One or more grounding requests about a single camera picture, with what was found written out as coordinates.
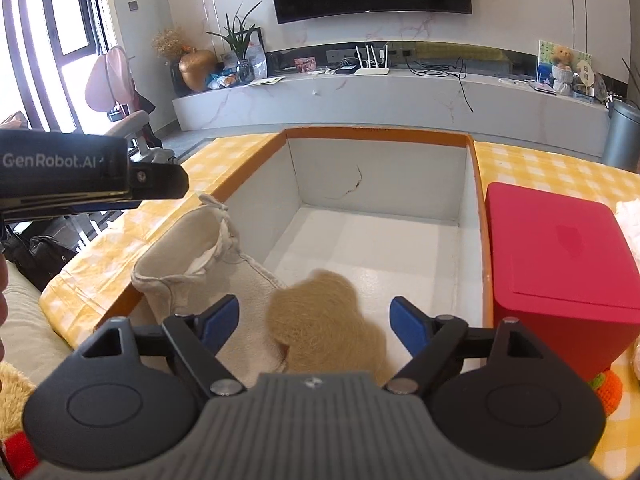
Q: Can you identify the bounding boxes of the orange rimmed cardboard box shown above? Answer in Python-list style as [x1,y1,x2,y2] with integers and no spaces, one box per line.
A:
[94,127,496,387]

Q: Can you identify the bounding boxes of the golden round vase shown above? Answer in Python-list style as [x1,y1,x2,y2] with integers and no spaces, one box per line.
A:
[178,49,217,93]

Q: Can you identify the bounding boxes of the green picture board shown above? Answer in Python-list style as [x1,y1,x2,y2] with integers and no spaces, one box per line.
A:
[537,40,593,87]

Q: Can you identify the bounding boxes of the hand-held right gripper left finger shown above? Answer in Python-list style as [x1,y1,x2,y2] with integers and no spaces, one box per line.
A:
[79,294,243,397]

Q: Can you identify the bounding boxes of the marble tv console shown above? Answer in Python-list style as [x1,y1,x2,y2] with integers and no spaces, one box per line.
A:
[172,40,626,159]

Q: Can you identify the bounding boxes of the cream canvas bag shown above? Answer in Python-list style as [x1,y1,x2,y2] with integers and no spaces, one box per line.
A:
[131,192,301,389]

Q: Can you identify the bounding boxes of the white router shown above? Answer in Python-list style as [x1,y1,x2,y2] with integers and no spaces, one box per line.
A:
[354,45,391,77]

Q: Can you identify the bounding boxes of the grey metal trash can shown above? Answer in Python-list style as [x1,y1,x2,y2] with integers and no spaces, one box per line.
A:
[601,100,640,172]

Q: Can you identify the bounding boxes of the dried flower bunch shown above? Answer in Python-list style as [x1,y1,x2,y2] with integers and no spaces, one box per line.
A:
[152,27,189,63]

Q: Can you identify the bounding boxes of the dark framed glass door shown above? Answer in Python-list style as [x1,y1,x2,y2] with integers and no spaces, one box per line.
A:
[0,0,108,136]

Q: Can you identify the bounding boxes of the black cable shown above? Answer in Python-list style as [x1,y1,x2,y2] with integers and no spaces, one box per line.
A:
[405,55,474,113]

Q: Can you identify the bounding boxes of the white plastic bag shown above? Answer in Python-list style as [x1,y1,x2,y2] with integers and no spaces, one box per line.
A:
[615,200,640,271]

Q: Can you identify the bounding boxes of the black bag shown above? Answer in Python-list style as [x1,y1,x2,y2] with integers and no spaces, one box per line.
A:
[2,220,81,291]

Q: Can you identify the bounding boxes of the cream sofa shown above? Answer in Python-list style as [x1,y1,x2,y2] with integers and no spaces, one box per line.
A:
[0,260,76,376]

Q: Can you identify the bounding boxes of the round paper fan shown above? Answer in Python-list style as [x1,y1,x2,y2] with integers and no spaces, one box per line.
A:
[575,67,599,99]

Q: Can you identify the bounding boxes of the tan fluffy plush cloth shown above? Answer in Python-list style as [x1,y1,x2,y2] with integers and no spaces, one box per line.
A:
[265,269,394,387]

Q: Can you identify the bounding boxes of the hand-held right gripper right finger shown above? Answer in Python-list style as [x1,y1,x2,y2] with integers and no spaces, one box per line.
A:
[383,296,544,395]

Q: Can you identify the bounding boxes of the green plant in glass vase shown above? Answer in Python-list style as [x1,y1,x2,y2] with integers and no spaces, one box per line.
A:
[207,2,263,84]

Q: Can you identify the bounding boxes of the yellow fluffy plush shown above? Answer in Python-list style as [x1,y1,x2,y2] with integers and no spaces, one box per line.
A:
[0,362,41,468]

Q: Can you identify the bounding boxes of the teddy bear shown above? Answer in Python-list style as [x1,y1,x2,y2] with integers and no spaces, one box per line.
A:
[550,46,576,97]

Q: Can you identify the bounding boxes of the pink desk chair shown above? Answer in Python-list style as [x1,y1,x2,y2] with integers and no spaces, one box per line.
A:
[84,45,178,166]

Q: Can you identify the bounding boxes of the red box lid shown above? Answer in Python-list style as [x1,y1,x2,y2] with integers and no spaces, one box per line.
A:
[484,181,637,384]

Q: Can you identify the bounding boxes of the orange crochet toy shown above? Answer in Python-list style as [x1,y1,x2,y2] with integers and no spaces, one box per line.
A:
[587,367,624,416]

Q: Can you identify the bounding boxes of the colourful snack packets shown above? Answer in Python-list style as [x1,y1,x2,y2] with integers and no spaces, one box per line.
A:
[207,67,242,90]

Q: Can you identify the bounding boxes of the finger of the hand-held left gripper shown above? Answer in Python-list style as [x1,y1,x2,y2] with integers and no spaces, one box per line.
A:
[128,162,190,202]

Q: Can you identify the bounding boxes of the yellow checked tablecloth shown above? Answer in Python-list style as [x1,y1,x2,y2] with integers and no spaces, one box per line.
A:
[39,132,640,476]

